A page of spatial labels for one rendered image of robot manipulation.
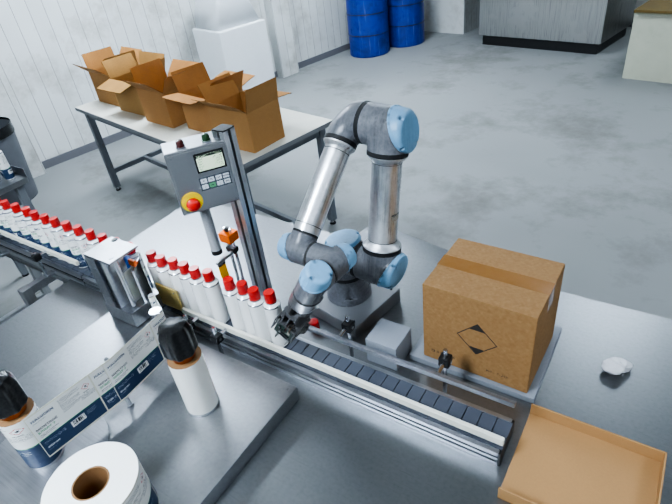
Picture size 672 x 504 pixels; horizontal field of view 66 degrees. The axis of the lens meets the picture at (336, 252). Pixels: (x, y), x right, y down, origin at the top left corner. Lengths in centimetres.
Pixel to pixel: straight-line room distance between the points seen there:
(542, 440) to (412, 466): 33
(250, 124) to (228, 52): 308
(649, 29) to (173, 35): 502
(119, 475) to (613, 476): 110
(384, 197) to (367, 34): 640
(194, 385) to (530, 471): 84
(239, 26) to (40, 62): 200
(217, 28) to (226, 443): 515
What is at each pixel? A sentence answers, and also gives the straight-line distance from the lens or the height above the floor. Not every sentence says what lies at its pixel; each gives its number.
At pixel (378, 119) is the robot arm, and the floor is 150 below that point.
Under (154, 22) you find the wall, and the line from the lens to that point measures 647.
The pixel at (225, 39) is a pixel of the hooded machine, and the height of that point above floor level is 83.
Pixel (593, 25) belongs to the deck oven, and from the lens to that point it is 736.
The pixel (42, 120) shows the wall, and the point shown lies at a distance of 606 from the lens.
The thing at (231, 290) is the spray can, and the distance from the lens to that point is 158.
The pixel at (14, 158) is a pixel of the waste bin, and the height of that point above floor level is 41.
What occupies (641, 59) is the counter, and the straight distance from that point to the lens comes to 652.
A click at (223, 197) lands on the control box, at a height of 131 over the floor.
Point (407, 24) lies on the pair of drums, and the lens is 814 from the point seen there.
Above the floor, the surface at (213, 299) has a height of 99.
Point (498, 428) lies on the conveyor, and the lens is 139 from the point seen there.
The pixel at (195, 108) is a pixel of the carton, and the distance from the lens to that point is 359.
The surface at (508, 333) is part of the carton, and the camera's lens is 137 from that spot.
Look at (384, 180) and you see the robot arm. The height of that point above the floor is 133.
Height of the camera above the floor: 199
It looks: 35 degrees down
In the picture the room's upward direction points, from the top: 8 degrees counter-clockwise
